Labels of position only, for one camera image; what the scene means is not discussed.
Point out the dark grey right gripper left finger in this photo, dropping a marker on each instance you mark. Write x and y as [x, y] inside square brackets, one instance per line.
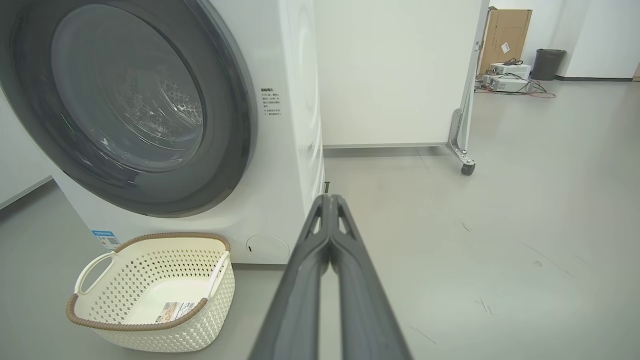
[295, 310]

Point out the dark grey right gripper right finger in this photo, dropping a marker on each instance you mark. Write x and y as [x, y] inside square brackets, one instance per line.
[365, 315]

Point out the black round glass washer door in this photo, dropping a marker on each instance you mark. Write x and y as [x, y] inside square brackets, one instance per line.
[30, 125]

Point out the white oval filter access cover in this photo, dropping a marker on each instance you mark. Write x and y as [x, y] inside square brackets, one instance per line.
[267, 248]

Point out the white front-load washing machine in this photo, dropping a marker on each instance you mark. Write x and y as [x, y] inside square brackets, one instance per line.
[280, 150]

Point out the steel washer drum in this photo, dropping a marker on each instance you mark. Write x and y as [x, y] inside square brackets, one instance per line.
[165, 110]

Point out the cream perforated laundry basket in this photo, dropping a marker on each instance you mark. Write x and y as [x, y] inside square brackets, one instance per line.
[200, 325]

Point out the paper product label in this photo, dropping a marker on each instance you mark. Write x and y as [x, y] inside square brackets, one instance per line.
[177, 311]

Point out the grey panel leg with caster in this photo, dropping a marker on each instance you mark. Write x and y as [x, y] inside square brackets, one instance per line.
[457, 140]

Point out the blue energy label sticker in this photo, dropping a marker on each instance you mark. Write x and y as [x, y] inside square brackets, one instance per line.
[106, 240]

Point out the white partition panel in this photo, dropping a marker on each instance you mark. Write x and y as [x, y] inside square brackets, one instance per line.
[390, 70]
[20, 165]

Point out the white perforated device case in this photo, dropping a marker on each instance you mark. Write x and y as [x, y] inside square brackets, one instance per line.
[512, 70]
[507, 85]

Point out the dark grey trash bin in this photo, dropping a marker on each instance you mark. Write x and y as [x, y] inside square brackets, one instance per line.
[547, 65]

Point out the brown cardboard box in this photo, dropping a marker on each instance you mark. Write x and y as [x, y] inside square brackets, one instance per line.
[507, 35]

